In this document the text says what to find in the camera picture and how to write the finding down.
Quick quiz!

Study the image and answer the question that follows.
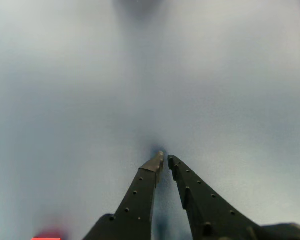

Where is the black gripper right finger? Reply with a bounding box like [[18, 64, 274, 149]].
[[167, 154, 268, 240]]

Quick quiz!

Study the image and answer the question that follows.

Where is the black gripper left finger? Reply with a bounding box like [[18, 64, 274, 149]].
[[82, 150, 165, 240]]

